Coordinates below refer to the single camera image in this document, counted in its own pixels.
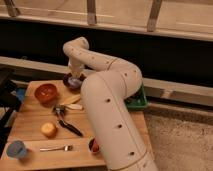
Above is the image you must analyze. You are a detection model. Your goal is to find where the yellow orange fruit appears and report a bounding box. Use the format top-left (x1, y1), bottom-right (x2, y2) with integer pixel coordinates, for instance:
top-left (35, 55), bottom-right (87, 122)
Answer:
top-left (41, 122), bottom-right (57, 137)

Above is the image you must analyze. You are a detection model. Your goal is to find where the light purple towel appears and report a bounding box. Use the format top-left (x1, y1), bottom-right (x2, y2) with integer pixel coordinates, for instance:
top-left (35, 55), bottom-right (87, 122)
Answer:
top-left (68, 77), bottom-right (82, 88)

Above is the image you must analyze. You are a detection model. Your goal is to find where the black handled can opener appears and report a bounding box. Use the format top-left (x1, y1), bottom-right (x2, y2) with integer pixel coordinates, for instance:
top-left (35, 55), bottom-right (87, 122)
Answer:
top-left (53, 105), bottom-right (83, 137)

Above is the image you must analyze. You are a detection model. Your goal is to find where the black chair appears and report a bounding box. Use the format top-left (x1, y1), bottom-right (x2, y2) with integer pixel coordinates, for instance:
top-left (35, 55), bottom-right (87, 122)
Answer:
top-left (0, 68), bottom-right (21, 156)

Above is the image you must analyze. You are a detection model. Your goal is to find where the purple bowl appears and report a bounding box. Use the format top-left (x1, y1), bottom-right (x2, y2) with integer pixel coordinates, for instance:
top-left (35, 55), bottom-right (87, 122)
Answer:
top-left (63, 73), bottom-right (85, 90)

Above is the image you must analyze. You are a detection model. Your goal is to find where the blue cup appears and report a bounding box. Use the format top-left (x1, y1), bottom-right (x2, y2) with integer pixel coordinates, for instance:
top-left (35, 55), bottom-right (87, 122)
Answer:
top-left (6, 140), bottom-right (27, 159)

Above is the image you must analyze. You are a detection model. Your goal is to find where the wooden spatula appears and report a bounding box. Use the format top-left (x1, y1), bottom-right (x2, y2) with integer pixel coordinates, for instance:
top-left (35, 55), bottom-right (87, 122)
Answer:
top-left (59, 94), bottom-right (81, 105)

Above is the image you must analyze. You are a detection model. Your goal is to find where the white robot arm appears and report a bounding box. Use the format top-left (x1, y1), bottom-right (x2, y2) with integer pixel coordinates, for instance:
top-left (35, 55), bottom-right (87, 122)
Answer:
top-left (63, 37), bottom-right (158, 171)

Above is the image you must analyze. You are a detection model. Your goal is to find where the blue object at table edge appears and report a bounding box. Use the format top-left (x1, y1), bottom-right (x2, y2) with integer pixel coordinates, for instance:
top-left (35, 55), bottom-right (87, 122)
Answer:
top-left (15, 88), bottom-right (26, 101)

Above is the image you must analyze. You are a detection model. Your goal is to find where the green dish rack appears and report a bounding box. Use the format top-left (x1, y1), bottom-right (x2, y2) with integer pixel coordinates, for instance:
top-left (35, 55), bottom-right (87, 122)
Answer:
top-left (125, 86), bottom-right (148, 111)

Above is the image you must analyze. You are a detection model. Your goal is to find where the silver fork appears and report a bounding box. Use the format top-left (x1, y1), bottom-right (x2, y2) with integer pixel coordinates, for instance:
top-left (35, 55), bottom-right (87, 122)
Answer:
top-left (40, 145), bottom-right (73, 152)

